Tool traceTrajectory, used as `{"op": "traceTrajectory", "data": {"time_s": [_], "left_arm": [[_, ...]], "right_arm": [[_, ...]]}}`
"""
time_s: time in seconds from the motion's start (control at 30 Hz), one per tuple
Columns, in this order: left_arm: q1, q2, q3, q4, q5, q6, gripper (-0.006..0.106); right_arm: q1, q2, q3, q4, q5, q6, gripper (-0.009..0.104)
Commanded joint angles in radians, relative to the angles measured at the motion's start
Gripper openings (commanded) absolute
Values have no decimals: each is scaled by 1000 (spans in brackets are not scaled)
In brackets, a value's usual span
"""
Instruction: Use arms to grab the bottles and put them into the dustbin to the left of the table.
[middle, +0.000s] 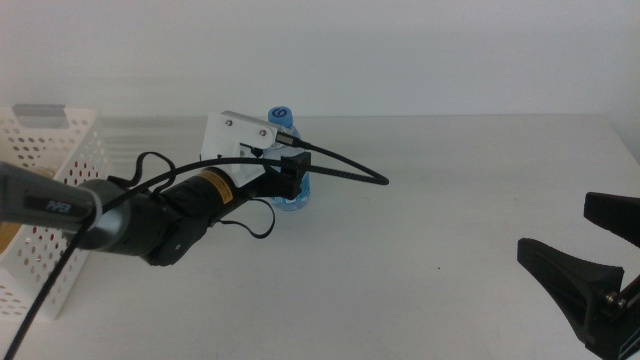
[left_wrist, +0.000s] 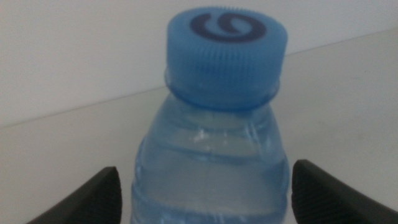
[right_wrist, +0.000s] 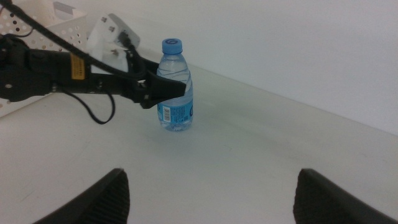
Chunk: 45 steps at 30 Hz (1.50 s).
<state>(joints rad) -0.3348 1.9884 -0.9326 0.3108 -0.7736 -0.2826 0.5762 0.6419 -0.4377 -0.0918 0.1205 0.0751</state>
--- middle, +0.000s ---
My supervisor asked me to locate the water bottle blue cap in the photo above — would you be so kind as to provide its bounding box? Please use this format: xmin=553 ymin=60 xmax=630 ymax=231
xmin=266 ymin=105 xmax=312 ymax=212

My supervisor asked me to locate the white perforated plastic basket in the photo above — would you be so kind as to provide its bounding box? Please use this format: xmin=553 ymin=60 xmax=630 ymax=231
xmin=0 ymin=103 xmax=114 ymax=322

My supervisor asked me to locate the thin black cable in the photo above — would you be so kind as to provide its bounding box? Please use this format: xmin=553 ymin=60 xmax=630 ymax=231
xmin=218 ymin=196 xmax=278 ymax=240
xmin=108 ymin=150 xmax=178 ymax=197

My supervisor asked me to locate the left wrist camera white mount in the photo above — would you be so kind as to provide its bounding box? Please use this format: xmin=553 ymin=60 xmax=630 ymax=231
xmin=199 ymin=110 xmax=282 ymax=189

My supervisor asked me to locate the thick braided black cable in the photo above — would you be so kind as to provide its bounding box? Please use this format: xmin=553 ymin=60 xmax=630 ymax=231
xmin=0 ymin=132 xmax=391 ymax=360

